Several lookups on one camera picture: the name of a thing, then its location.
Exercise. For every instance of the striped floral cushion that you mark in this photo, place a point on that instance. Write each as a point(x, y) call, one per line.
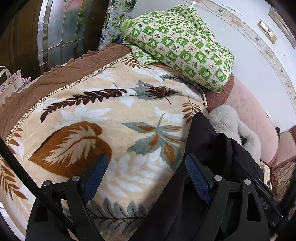
point(283, 178)

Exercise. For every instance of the green checked quilt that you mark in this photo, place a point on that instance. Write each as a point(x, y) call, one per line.
point(180, 44)

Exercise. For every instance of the black coat with fur collar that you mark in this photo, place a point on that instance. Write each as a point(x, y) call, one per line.
point(208, 143)

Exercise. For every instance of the white paper bag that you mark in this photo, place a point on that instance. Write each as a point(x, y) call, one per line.
point(13, 81)

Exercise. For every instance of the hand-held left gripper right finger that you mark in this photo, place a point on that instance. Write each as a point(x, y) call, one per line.
point(196, 178)

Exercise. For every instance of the gold wall switch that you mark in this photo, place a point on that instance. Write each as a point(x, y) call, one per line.
point(263, 25)
point(272, 36)

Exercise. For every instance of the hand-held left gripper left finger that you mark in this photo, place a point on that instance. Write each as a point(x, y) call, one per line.
point(97, 176)

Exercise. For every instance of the brown quilted bed cover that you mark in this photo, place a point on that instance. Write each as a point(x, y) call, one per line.
point(57, 78)

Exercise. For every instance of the leaf print fleece blanket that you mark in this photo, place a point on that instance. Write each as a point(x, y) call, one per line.
point(111, 111)

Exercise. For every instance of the framed wall picture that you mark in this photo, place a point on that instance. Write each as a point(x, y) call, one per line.
point(281, 16)

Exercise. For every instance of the leaded glass door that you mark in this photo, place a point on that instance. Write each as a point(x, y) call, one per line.
point(62, 30)

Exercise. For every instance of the pink quilted sofa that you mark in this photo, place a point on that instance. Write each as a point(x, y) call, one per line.
point(252, 111)

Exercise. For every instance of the floral printed panel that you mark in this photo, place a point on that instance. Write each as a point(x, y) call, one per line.
point(114, 20)

